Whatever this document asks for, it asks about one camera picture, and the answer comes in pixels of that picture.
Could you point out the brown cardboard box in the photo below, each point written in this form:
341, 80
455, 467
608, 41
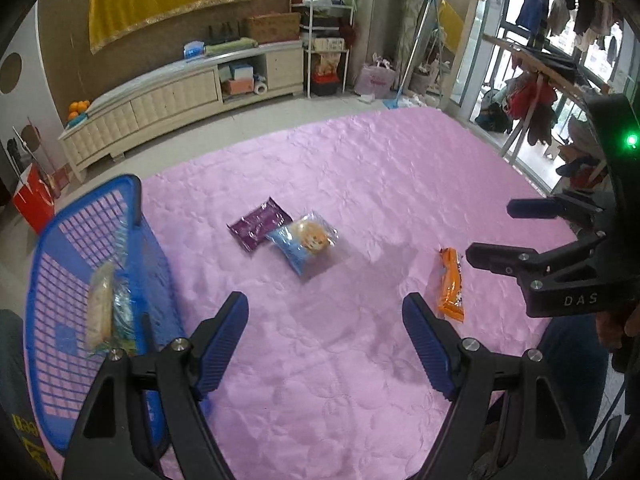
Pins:
272, 27

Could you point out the pile of oranges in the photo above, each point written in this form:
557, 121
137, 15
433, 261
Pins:
78, 109

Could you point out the red box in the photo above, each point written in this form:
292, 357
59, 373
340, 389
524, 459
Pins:
32, 200

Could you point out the green rolled mat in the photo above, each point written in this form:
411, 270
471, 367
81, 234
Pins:
230, 47

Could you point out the blue plastic mesh basket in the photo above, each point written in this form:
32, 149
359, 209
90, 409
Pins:
65, 240

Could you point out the pink shopping bag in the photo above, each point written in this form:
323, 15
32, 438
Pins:
375, 80

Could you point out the clear blue cartoon bread packet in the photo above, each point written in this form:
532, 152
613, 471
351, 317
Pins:
295, 245

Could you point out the pink quilted blanket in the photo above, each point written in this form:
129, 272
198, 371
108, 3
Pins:
350, 170

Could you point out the orange and blue boxes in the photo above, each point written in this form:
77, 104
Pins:
237, 80

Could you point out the white metal shelf rack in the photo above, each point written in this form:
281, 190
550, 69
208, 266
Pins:
325, 45

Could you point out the wooden drying rack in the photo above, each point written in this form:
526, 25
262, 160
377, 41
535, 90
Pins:
530, 57

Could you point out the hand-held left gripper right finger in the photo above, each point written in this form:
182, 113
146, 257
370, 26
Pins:
427, 345

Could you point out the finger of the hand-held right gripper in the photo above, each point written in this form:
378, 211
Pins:
500, 256
532, 208

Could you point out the red hanging clothes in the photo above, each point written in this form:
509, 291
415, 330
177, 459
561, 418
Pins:
525, 97

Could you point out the patterned curtain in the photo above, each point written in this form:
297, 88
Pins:
415, 10

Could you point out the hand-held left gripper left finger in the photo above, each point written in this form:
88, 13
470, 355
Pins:
220, 347

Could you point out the round brown wall disc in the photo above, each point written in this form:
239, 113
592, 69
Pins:
10, 72

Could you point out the purple snack packet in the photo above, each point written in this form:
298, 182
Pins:
257, 225

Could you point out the teal mesh-print cracker packet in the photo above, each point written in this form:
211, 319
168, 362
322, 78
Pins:
122, 310

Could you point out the orange snack bar packet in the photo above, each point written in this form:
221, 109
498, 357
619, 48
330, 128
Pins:
452, 290

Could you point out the cream low cabinet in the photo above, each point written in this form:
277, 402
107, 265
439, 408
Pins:
165, 100

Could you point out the white paper roll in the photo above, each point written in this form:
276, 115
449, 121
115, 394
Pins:
260, 89

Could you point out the green-ended cracker pack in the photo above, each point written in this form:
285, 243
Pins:
100, 305

